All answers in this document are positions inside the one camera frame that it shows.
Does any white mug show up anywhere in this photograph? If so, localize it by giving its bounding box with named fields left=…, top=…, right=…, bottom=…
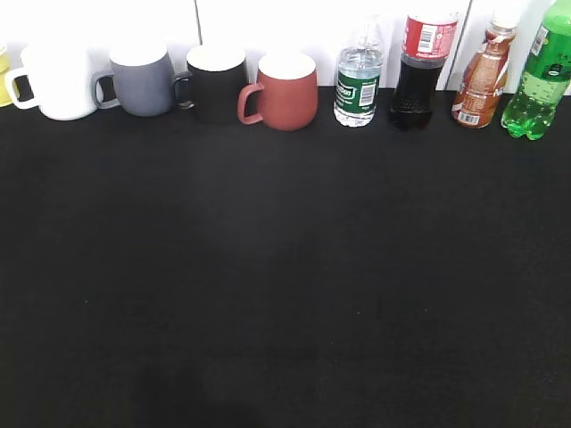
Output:
left=4, top=42, right=97, bottom=121

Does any cestbon water bottle green label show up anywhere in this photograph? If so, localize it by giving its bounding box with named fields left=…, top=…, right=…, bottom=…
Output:
left=333, top=14, right=385, bottom=128

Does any yellow cup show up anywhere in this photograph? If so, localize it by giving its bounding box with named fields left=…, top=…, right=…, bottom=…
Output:
left=0, top=41, right=12, bottom=107

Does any red mug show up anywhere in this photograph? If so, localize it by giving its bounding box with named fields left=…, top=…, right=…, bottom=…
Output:
left=237, top=52, right=319, bottom=131

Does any black mug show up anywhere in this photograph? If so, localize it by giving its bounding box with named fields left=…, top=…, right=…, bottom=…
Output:
left=171, top=44, right=247, bottom=124

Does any grey mug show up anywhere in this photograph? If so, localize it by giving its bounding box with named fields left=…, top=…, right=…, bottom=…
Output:
left=91, top=41, right=174, bottom=117

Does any cola bottle red label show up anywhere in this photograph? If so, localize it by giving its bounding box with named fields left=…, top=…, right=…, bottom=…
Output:
left=389, top=6, right=459, bottom=130

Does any brown tea drink bottle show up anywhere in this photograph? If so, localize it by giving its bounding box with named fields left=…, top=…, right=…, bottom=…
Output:
left=451, top=5, right=519, bottom=128

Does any green soda bottle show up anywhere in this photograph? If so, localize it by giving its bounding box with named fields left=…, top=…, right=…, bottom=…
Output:
left=501, top=0, right=570, bottom=140

